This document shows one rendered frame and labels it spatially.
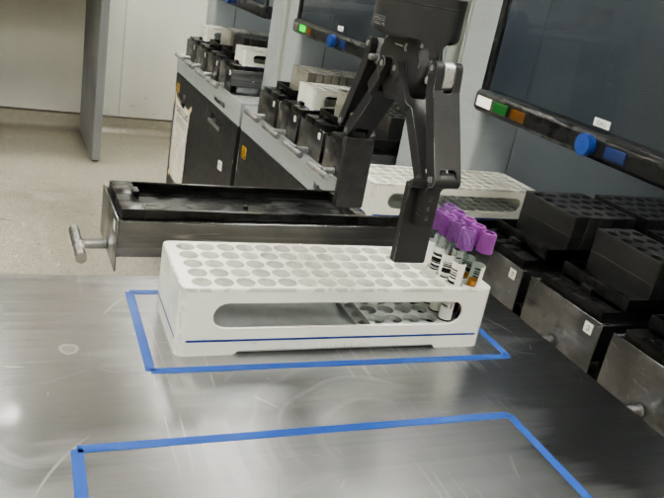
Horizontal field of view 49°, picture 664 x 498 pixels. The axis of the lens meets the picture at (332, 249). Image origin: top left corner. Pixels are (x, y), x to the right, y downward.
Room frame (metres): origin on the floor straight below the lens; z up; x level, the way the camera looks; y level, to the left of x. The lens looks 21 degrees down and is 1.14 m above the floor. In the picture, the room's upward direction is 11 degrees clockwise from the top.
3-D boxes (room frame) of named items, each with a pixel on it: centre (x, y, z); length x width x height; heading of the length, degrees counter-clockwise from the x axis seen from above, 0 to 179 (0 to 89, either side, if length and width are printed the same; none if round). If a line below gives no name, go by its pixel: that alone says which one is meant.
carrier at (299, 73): (1.93, 0.16, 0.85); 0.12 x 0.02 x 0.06; 28
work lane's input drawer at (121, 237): (1.04, 0.01, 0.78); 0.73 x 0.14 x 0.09; 117
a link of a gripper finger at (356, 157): (0.71, -0.01, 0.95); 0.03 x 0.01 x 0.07; 115
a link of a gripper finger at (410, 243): (0.58, -0.06, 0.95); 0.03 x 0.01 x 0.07; 115
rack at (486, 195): (1.12, -0.15, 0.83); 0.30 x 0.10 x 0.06; 117
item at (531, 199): (1.03, -0.30, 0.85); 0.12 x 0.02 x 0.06; 28
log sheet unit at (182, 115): (2.68, 0.65, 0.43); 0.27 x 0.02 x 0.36; 27
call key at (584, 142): (0.97, -0.30, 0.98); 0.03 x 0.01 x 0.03; 27
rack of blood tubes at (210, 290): (0.63, 0.00, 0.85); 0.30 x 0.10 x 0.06; 115
